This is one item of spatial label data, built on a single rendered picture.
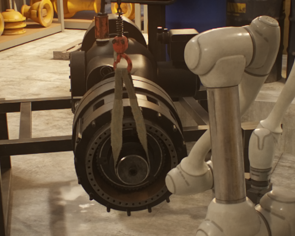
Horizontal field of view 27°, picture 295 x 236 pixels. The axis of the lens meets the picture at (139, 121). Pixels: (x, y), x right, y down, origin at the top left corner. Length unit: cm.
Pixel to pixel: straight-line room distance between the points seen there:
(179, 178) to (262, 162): 46
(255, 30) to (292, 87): 56
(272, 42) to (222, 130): 32
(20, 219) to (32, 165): 97
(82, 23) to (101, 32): 894
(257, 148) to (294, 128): 275
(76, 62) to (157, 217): 116
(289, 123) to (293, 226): 320
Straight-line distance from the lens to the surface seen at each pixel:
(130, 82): 254
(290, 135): 529
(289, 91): 250
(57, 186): 469
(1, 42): 997
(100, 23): 276
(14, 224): 419
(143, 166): 267
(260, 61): 199
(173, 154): 273
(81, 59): 406
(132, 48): 404
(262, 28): 197
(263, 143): 252
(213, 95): 193
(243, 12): 569
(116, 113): 261
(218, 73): 189
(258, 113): 528
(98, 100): 295
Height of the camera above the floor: 186
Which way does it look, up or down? 18 degrees down
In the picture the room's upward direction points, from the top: 1 degrees counter-clockwise
